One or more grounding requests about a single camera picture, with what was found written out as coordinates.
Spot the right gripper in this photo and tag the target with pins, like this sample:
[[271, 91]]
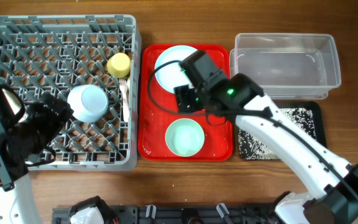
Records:
[[183, 97]]

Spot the green bowl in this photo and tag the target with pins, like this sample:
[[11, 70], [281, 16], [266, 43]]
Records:
[[184, 137]]

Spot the white plastic spoon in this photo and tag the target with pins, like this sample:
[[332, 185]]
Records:
[[129, 84]]

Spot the white plastic fork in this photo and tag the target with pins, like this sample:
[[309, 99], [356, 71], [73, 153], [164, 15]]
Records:
[[124, 92]]

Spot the rice and food scraps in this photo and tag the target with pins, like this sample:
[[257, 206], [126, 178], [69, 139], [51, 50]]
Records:
[[250, 148]]

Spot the yellow plastic cup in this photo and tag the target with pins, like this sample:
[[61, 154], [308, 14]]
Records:
[[119, 65]]

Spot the light blue small bowl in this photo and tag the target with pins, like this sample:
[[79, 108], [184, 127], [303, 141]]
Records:
[[88, 102]]

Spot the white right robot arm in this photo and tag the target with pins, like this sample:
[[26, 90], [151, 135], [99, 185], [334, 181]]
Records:
[[331, 181]]

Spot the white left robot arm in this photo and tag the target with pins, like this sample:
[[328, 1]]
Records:
[[25, 131]]

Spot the black waste tray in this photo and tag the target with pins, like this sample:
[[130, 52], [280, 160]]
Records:
[[317, 115]]

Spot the grey dishwasher rack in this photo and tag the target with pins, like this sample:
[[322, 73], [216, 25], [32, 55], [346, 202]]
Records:
[[54, 54]]

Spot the light blue plate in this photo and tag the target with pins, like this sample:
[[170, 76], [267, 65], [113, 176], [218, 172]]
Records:
[[171, 76]]

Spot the red plastic tray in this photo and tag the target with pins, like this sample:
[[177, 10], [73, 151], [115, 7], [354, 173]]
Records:
[[153, 123]]

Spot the clear plastic bin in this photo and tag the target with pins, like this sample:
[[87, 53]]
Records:
[[288, 66]]

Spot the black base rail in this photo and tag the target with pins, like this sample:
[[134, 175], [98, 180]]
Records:
[[96, 210]]

